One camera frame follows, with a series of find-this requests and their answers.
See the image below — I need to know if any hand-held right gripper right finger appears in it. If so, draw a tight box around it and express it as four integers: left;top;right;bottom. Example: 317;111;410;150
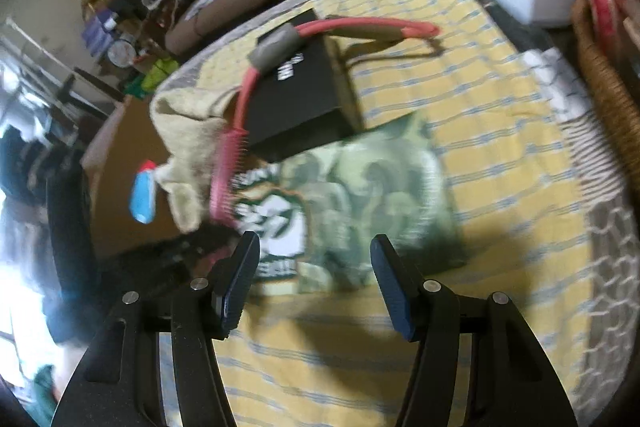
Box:
370;234;578;427

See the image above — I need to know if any green plastic bag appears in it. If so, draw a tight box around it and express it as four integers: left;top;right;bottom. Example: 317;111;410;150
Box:
125;57;181;98

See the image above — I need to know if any black office chair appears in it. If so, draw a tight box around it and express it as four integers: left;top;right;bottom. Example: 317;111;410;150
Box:
42;157;101;343

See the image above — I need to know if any blue cardboard box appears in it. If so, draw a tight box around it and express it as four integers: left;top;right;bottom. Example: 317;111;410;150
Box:
81;9;121;55

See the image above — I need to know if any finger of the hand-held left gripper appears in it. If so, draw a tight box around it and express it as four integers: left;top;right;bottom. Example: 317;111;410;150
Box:
192;226;241;258

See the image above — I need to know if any black box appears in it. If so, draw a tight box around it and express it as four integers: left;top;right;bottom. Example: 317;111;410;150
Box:
245;8;366;162

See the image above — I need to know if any round tin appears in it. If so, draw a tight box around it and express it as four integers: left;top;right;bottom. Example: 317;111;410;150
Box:
111;39;137;68

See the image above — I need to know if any yellow plaid cloth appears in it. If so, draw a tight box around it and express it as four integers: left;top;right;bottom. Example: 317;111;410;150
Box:
155;0;596;427

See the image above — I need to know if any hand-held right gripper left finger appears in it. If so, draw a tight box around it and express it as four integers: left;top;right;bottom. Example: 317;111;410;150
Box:
50;231;261;427

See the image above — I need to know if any green wave-print packet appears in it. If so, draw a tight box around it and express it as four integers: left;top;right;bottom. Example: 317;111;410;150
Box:
232;112;468;295

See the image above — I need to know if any pink glitter comb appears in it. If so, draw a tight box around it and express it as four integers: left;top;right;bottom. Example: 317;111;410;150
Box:
210;129;251;228

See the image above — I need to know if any wicker basket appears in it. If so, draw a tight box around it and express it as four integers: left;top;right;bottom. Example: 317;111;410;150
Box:
570;0;640;188

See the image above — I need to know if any cream terry towel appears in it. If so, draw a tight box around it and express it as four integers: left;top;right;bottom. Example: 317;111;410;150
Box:
150;87;251;233

